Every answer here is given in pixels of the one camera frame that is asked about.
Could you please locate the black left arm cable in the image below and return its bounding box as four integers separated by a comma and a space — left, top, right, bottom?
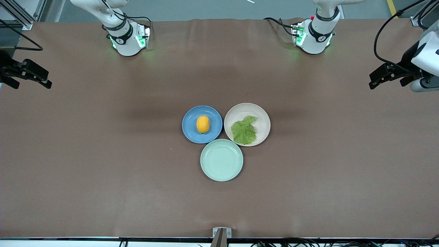
373, 0, 427, 74

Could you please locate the blue plate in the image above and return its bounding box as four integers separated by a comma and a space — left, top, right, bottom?
182, 105, 223, 144

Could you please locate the black base cable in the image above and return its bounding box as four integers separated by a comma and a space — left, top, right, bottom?
263, 17, 299, 37
126, 15, 153, 35

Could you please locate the pale green plate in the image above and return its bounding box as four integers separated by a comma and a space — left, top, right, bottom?
200, 139, 244, 182

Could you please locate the black right base cable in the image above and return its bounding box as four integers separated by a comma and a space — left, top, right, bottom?
126, 15, 153, 35

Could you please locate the black cable bundle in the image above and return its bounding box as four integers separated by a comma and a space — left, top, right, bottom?
250, 235, 439, 247

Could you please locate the grey metal camera bracket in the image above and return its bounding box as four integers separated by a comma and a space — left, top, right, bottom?
212, 227, 232, 247

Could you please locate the brown table mat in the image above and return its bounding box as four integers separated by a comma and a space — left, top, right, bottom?
0, 18, 439, 239

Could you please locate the green lettuce leaf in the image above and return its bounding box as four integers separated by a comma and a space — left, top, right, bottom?
230, 116, 259, 145

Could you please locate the beige plate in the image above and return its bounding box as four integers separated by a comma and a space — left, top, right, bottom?
224, 103, 271, 147

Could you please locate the aluminium frame profile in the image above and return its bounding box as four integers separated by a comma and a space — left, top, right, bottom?
410, 0, 439, 27
0, 0, 47, 31

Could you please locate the yellow lemon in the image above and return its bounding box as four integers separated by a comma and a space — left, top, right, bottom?
196, 116, 210, 134

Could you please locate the black left base cable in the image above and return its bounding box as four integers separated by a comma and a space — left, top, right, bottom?
263, 17, 299, 37

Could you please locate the black looped cable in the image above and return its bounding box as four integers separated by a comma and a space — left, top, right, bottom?
413, 0, 439, 31

